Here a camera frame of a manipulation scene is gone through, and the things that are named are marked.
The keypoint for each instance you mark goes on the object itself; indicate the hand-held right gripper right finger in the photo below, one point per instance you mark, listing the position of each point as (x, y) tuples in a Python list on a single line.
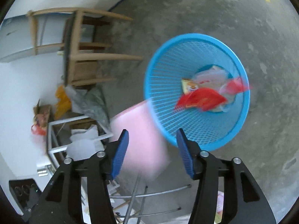
[(185, 156)]

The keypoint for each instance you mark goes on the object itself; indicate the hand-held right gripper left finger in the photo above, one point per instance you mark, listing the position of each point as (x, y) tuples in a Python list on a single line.
[(120, 154)]

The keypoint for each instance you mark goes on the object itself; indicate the pink sponge pack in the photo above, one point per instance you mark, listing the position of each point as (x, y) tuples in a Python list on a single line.
[(142, 140)]

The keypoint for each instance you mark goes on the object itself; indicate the red snack packet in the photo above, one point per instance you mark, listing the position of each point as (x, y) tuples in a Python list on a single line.
[(201, 99)]

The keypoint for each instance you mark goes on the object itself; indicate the yellow snack packet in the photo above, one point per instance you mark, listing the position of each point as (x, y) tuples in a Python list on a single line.
[(189, 86)]

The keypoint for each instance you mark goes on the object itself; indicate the clear plastic wrapper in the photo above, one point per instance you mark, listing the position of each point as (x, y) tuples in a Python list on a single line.
[(210, 77)]

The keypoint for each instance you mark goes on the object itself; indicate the blue plastic basket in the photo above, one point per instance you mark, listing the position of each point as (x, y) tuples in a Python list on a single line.
[(168, 74)]

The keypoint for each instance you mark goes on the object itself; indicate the red plastic wrapper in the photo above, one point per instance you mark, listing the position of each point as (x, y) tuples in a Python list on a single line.
[(234, 86)]

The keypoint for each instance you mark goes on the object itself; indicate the white plastic bags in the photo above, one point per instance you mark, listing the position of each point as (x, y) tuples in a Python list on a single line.
[(84, 144)]

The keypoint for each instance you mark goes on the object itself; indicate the grey plastic bag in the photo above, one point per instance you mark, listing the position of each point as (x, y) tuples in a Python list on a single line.
[(93, 107)]

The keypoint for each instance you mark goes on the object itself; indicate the red plastic bag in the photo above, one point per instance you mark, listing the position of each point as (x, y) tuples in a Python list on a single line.
[(38, 130)]

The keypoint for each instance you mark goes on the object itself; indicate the white side table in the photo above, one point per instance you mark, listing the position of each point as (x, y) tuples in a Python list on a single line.
[(52, 135)]

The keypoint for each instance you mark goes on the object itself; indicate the yellow plastic bag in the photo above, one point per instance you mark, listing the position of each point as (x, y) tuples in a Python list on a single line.
[(62, 102)]

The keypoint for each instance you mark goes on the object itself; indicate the open cardboard box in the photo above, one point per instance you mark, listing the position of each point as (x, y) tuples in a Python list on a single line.
[(43, 112)]

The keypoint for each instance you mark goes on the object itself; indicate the wooden chair with dark seat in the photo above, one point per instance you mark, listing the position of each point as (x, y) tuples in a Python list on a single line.
[(70, 51)]

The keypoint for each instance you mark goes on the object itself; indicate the metal table leg frame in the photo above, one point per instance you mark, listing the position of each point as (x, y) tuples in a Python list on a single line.
[(151, 193)]

